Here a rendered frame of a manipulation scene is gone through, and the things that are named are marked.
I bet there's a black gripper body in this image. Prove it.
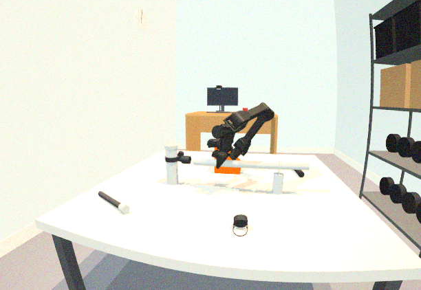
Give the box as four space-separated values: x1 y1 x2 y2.
211 138 234 161

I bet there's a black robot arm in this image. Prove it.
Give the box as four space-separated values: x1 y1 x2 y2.
207 102 274 160

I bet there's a white post with cap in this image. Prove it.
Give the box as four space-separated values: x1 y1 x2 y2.
164 144 178 185

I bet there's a long white cylindrical rail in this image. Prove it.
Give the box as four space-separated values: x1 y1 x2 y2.
193 158 310 170

